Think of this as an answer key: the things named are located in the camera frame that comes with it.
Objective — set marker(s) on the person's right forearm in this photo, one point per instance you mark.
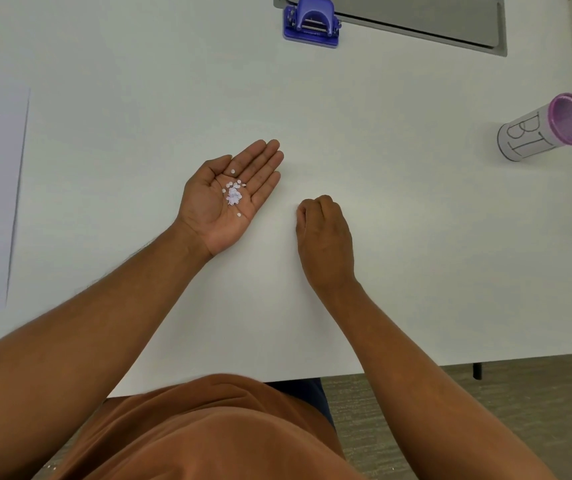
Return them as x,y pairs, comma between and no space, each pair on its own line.
415,384

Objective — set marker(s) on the black table leg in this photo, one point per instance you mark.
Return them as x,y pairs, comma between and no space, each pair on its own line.
476,370

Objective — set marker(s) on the person's left hand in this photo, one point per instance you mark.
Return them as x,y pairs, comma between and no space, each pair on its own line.
211,214

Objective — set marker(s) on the dark blue trousers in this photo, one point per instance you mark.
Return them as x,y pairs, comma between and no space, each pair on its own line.
311,394

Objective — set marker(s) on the person's left thumb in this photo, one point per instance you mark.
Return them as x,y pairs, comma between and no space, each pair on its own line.
212,167

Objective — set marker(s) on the purple hole punch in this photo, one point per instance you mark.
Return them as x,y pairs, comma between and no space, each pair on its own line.
312,19

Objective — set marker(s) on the person's left middle finger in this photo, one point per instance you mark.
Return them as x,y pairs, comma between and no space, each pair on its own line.
261,157

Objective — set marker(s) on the person's right fingers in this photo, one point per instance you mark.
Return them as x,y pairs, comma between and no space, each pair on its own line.
313,208

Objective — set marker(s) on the person's left forearm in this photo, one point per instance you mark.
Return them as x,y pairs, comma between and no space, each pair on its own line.
81,344

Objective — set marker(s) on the pile of white paper dots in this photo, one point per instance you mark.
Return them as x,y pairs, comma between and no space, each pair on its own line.
234,195

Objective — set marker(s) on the person's right hand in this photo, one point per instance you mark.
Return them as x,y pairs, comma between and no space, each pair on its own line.
327,244

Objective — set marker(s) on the person's left little finger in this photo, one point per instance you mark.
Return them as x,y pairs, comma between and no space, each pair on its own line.
267,187

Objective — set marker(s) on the orange shirt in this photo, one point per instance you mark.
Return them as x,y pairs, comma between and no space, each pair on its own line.
206,434

